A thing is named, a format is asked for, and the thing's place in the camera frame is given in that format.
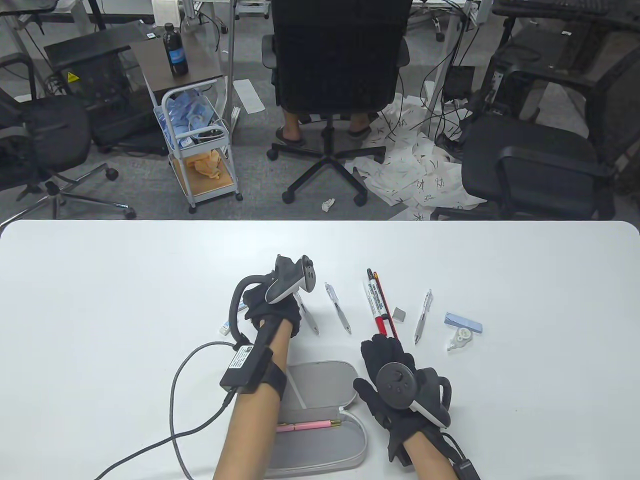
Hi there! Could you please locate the person's left hand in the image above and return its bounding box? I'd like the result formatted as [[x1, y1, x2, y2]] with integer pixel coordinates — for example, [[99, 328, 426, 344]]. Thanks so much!
[[243, 284, 304, 341]]

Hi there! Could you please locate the person's right hand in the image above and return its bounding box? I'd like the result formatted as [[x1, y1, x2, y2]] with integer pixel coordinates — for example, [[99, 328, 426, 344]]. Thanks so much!
[[353, 334, 453, 463]]

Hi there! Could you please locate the white marker red cap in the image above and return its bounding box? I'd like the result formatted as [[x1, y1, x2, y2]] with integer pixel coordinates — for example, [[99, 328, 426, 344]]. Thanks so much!
[[361, 280, 390, 337]]

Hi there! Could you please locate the clear gel pen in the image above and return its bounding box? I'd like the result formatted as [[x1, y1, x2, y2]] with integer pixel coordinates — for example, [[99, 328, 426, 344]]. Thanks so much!
[[294, 292, 320, 335], [324, 281, 353, 335]]

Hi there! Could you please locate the red wooden pencil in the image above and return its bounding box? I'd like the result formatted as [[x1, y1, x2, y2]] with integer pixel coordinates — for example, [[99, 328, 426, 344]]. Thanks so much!
[[373, 271, 398, 340]]

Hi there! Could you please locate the silver mechanical pen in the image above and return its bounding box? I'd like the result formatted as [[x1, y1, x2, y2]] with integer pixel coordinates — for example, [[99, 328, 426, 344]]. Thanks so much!
[[413, 288, 434, 346]]

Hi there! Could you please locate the white marker black cap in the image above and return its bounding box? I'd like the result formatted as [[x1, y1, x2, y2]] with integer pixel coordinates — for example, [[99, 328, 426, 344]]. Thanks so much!
[[366, 268, 390, 321]]

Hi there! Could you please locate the pink pen gold trim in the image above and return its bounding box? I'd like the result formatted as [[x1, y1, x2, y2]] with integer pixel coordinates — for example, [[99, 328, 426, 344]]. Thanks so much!
[[276, 421, 343, 432]]

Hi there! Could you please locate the white cartoon print pencil case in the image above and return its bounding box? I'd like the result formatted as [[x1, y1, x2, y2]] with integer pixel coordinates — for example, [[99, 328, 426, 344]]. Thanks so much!
[[262, 361, 368, 477]]

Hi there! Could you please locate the person's left forearm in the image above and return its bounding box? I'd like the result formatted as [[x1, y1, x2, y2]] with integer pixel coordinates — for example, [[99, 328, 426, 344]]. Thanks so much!
[[212, 320, 293, 480]]

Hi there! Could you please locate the person's right forearm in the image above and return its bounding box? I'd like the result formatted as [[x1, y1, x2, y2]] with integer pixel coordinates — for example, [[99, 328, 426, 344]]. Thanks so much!
[[402, 430, 463, 480]]

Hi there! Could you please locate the grey left hand controller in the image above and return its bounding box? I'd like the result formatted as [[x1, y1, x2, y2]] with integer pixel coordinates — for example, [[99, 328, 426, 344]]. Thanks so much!
[[229, 255, 317, 346]]

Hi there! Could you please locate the grey hand controller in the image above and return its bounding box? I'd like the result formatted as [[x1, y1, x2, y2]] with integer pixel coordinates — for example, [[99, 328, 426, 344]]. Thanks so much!
[[376, 362, 453, 430], [229, 255, 317, 346]]

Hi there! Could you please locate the grey right hand controller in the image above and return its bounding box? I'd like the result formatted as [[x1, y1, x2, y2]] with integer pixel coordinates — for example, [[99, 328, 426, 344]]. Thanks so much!
[[376, 362, 453, 430]]

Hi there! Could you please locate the white correction tape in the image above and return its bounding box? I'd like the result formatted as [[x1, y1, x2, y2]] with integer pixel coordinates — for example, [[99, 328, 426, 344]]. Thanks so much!
[[446, 328, 474, 352]]

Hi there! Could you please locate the light blue note pad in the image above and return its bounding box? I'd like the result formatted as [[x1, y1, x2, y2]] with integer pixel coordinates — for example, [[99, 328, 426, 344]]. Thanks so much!
[[444, 312, 484, 335]]

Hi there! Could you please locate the white trolley cart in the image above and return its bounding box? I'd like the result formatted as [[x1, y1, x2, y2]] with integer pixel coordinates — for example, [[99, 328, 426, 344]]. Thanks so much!
[[153, 82, 244, 215]]

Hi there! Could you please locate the orange cloth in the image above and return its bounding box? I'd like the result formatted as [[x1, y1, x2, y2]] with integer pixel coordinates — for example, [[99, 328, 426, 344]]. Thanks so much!
[[186, 150, 226, 181]]

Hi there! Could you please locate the white printed floor sheet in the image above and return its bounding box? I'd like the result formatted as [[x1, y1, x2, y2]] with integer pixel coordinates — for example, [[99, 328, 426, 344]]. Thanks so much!
[[345, 90, 488, 221]]

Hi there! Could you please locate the white paper sheet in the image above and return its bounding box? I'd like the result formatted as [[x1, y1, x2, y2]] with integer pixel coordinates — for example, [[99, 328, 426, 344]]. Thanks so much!
[[234, 79, 266, 114]]

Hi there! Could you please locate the pile of blue packets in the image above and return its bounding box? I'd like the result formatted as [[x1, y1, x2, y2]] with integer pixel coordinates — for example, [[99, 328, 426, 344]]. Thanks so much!
[[156, 91, 223, 146]]

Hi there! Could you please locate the black mesh armrest chair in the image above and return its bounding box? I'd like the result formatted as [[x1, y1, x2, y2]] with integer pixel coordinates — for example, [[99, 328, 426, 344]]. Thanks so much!
[[431, 50, 640, 221]]

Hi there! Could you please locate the white desk leg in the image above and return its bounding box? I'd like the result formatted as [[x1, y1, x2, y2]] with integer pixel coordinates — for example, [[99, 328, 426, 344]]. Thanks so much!
[[220, 0, 242, 108], [422, 0, 466, 108]]

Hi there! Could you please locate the black high-back office chair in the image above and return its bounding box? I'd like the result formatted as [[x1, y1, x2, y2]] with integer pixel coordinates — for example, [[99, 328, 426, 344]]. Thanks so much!
[[262, 0, 411, 206]]

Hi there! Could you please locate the black box on floor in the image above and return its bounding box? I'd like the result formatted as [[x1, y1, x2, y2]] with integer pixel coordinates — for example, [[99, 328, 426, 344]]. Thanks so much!
[[443, 66, 476, 99]]

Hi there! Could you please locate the dark bottle blue label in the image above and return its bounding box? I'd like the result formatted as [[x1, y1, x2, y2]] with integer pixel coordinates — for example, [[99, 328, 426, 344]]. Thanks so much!
[[163, 23, 190, 77]]

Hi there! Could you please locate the black chair chrome base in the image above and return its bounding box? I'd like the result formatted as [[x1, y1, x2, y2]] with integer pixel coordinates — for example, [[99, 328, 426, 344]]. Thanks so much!
[[0, 52, 137, 221]]

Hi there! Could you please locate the black cabinet yellow sticker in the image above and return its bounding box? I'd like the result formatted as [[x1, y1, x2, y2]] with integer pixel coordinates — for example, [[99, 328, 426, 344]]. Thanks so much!
[[44, 22, 168, 153]]

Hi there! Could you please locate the grey chair wheel base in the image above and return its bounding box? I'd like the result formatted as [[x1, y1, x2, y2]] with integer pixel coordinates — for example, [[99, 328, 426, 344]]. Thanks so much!
[[407, 11, 446, 43]]

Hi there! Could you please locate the black mesh office chair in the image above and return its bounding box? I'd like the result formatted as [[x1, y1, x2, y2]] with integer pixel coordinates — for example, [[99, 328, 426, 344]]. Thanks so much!
[[470, 0, 640, 138]]

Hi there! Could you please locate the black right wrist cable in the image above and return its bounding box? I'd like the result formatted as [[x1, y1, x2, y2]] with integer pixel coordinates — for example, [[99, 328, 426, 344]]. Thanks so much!
[[440, 432, 468, 463]]

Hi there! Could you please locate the grey left wrist cable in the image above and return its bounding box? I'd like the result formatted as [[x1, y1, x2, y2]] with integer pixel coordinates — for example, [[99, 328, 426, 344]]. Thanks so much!
[[95, 341, 236, 480]]

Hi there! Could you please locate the tangle of black floor cables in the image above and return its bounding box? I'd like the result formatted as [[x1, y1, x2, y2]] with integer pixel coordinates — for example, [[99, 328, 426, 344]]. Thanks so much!
[[380, 0, 496, 151]]

